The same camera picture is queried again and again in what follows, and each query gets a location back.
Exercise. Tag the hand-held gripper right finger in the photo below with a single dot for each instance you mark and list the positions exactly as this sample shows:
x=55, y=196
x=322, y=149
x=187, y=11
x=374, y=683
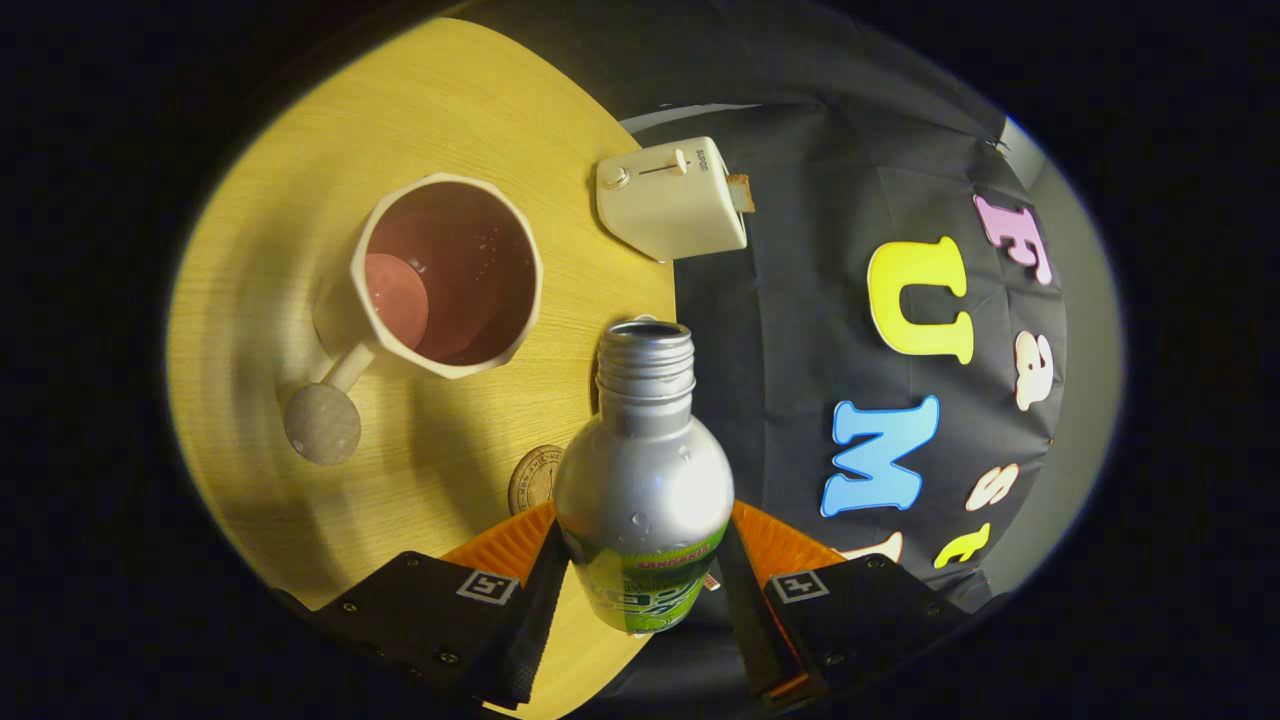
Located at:
x=752, y=620

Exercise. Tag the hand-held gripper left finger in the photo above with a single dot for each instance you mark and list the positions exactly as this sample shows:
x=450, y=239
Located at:
x=520, y=640

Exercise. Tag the round brown coaster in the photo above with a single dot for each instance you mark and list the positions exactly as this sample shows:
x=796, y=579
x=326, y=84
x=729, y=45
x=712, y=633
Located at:
x=535, y=480

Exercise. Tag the silver bottle with green label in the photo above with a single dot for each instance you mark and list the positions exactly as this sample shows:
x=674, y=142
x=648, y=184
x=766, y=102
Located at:
x=643, y=470

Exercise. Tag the black backdrop cloth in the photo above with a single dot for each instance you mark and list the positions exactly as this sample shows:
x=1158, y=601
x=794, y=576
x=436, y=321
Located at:
x=800, y=330

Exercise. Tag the cream toaster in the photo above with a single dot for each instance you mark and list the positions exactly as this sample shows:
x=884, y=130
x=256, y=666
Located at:
x=665, y=205

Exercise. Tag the toast slice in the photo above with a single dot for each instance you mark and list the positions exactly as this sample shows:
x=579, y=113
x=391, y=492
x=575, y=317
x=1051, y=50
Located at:
x=742, y=192

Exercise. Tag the wooden table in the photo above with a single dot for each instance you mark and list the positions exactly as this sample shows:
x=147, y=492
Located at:
x=300, y=250

